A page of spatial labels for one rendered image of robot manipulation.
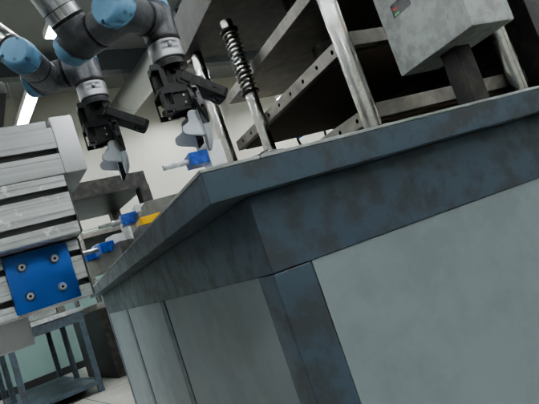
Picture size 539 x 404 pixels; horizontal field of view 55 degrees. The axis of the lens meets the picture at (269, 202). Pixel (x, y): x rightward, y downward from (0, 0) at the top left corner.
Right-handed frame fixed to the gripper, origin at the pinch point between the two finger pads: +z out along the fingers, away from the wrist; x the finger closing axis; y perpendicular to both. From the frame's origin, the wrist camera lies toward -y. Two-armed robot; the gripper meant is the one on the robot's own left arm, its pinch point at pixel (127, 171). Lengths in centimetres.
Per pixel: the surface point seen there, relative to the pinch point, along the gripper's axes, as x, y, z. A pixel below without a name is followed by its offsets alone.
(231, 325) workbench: 58, 4, 40
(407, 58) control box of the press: 18, -85, -9
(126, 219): 2.1, 4.1, 12.1
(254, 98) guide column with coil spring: -68, -77, -35
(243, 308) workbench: 66, 4, 37
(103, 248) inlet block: -13.7, 9.5, 15.6
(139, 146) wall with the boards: -749, -185, -218
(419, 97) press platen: 2, -99, -1
